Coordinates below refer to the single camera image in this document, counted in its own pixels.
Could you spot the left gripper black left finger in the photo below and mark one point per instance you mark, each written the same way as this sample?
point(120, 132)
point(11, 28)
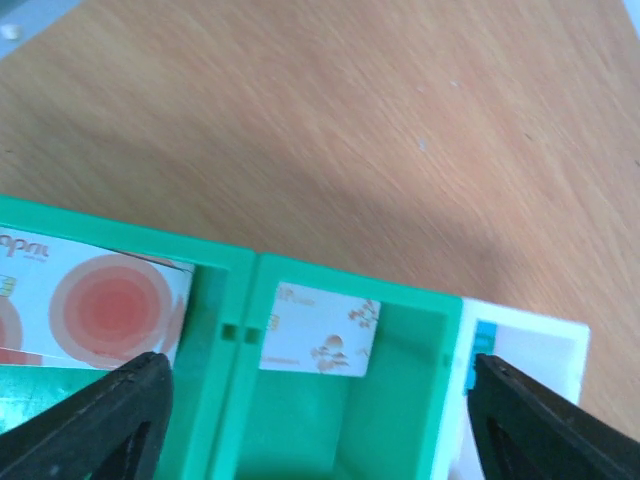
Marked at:
point(113, 428)

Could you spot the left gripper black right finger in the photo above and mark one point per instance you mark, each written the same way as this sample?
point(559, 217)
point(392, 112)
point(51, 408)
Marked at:
point(524, 430)

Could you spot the teal card in white tray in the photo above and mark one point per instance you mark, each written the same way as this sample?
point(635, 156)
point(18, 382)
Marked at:
point(483, 343)

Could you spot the grey card in green tray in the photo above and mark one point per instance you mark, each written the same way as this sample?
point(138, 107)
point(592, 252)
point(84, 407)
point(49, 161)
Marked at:
point(316, 331)

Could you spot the white translucent tray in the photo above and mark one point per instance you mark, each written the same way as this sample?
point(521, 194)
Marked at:
point(550, 350)

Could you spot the green plastic organizer tray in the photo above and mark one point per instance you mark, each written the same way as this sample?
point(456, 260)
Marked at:
point(233, 420)

